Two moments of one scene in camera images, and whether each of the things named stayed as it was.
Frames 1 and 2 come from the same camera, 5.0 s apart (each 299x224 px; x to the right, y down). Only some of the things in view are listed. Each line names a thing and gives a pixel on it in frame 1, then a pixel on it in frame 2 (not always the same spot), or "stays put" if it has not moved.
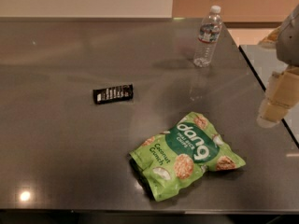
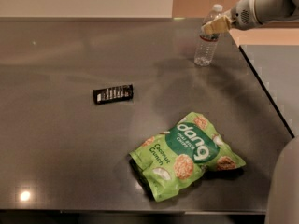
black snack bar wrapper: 108,94 stays put
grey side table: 265,62 stays put
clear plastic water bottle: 207,37 stays put
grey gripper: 290,42 -> 243,15
